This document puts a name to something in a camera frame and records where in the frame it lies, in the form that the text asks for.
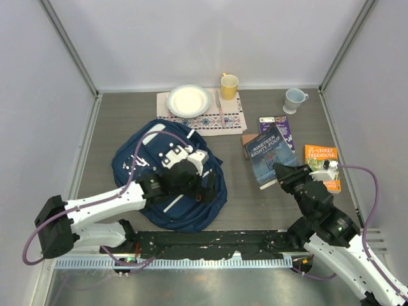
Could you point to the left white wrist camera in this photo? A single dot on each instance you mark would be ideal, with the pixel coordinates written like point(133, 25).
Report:
point(195, 156)

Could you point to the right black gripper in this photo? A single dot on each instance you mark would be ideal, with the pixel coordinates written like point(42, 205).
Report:
point(284, 173)

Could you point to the blue Nineteen Eighty-Four book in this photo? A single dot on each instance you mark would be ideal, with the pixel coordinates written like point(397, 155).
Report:
point(267, 149)

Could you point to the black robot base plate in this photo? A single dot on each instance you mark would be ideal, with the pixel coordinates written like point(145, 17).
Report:
point(210, 245)

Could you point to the purple paperback book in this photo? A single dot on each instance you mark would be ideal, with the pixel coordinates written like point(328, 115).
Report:
point(282, 123)

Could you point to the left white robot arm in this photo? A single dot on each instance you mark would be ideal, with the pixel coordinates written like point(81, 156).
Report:
point(63, 225)

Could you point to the brown leather wallet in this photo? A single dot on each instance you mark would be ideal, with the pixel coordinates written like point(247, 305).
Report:
point(246, 138)

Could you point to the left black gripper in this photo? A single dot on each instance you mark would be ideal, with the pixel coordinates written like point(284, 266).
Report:
point(205, 195)

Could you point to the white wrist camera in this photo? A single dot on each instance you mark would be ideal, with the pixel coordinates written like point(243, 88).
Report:
point(195, 156)
point(328, 171)

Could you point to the light blue footed cup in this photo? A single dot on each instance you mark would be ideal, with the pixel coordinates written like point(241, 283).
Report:
point(293, 100)

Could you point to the navy blue student backpack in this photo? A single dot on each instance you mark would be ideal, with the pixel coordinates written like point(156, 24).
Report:
point(178, 214)

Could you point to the yellow ceramic mug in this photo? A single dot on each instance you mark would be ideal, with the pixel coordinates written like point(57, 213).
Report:
point(229, 86)

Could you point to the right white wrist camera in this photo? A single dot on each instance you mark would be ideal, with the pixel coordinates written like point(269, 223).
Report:
point(328, 171)

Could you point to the slotted cable duct rail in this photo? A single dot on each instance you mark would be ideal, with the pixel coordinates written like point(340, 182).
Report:
point(103, 262)

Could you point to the orange treehouse paperback book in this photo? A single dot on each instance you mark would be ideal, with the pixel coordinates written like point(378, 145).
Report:
point(315, 156)

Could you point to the white paper plate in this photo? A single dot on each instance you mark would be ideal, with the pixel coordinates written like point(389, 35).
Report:
point(188, 101)

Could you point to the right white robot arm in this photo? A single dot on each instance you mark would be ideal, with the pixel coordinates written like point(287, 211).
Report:
point(332, 236)

